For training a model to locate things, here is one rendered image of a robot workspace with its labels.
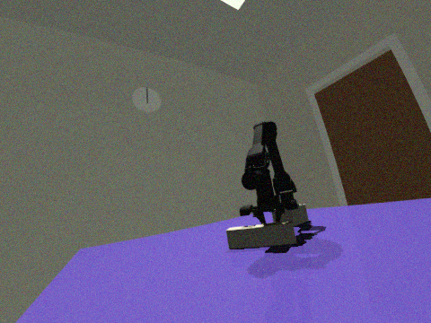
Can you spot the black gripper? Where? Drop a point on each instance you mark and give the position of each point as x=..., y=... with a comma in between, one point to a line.
x=288, y=204

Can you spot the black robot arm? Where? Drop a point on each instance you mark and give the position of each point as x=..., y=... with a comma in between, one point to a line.
x=256, y=173

